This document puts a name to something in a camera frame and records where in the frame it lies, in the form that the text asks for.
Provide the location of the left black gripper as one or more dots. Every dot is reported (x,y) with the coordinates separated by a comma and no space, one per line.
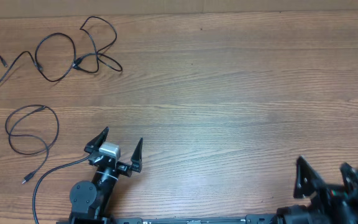
(125,168)

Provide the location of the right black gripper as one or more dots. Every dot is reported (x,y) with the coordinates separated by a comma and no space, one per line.
(305,184)

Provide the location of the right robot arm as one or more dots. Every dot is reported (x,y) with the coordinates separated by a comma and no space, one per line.
(299,214)

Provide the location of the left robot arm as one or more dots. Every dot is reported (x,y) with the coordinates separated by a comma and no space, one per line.
(90,198)

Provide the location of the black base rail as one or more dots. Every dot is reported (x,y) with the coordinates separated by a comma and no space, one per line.
(248,219)

